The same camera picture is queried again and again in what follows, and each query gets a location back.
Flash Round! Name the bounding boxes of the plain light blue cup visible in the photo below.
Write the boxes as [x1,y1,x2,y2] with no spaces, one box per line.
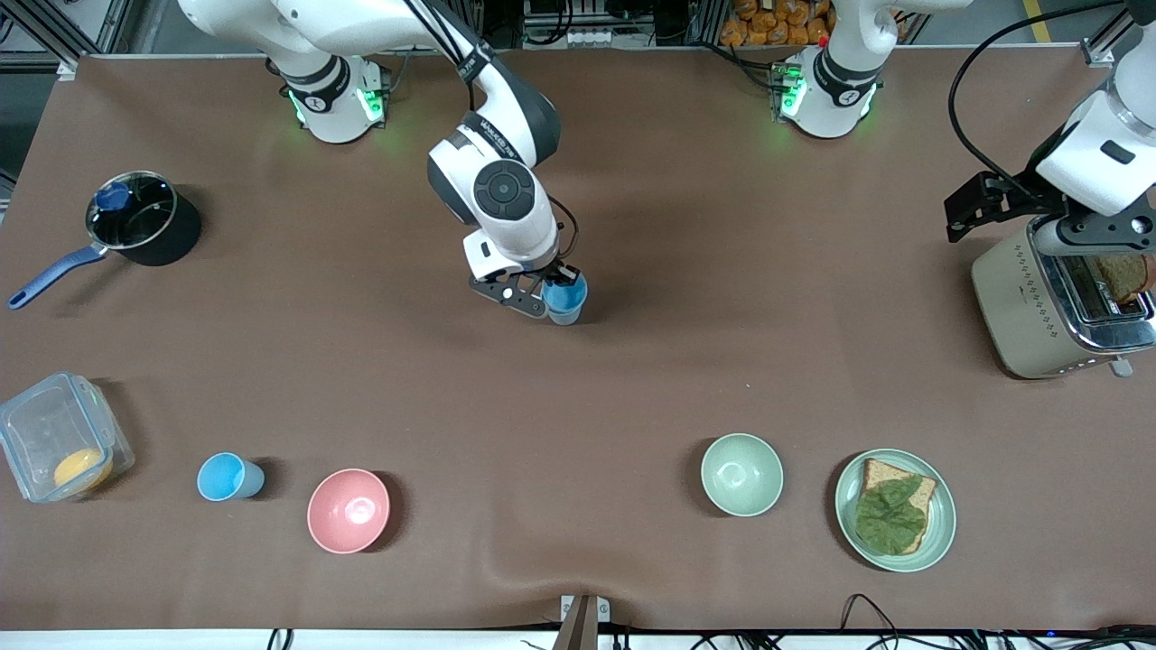
[544,274,589,313]
[197,452,266,502]

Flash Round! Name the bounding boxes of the beige and chrome toaster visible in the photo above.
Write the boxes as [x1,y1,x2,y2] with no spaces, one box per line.
[971,221,1156,380]

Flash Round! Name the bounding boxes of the toast slice in toaster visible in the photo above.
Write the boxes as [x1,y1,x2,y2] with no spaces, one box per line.
[1088,253,1156,303]

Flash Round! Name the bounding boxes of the brown table cloth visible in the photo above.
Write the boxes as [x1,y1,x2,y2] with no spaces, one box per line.
[0,45,1156,633]

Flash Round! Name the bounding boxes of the bag of orange snacks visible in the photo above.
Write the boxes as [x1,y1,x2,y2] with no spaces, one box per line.
[720,0,832,48]

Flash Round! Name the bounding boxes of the pale green bowl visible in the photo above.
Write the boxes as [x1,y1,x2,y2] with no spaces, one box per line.
[701,433,785,517]

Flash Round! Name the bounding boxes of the brown bread slice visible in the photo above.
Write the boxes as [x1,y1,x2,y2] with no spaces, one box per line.
[858,458,937,553]

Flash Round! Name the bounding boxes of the pink bowl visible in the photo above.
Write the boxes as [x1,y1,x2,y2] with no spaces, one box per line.
[307,468,391,554]

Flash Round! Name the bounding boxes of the pale green plate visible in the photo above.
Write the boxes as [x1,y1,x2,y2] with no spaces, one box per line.
[834,449,957,573]

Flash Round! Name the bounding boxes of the green lettuce leaf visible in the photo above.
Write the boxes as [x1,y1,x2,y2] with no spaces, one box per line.
[854,477,928,555]

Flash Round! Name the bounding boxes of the yellow orange round food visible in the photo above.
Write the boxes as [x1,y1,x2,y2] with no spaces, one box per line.
[52,448,114,493]

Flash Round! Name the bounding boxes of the clear plastic food container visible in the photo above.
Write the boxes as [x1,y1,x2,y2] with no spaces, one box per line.
[0,372,136,504]

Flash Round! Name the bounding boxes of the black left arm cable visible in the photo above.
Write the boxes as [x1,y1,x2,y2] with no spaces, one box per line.
[948,0,1130,186]

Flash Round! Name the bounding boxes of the grey metal edge bracket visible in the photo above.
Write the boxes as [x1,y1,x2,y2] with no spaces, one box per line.
[558,594,611,650]

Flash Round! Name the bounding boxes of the black saucepan with blue handle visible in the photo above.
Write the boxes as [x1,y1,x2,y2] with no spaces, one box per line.
[7,170,202,311]

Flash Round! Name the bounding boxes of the thin black looped cable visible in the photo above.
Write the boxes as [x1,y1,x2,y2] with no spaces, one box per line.
[842,593,904,637]

